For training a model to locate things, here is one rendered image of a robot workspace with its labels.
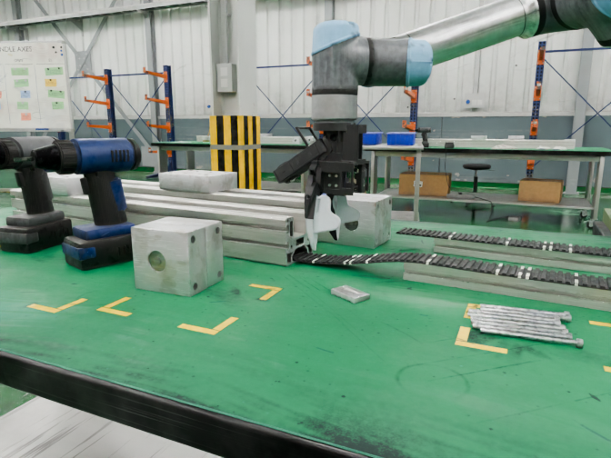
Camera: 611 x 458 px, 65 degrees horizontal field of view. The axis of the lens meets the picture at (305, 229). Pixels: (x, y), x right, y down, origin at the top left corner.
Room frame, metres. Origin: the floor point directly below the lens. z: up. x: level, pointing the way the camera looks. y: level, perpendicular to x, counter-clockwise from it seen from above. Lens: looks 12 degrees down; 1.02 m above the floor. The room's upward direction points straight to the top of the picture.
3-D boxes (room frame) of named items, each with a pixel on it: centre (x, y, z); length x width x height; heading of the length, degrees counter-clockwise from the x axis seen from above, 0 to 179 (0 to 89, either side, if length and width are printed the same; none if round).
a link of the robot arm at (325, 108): (0.82, -0.05, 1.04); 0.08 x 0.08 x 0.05
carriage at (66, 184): (1.16, 0.58, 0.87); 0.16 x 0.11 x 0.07; 61
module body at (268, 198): (1.20, 0.27, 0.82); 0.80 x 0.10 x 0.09; 61
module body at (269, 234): (1.04, 0.36, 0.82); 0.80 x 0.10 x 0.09; 61
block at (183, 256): (0.72, 0.19, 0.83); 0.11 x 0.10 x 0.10; 158
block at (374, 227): (1.00, -0.13, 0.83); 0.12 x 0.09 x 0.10; 151
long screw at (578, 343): (0.51, -0.26, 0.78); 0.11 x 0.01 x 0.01; 68
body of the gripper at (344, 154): (0.81, -0.05, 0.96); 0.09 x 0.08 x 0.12; 61
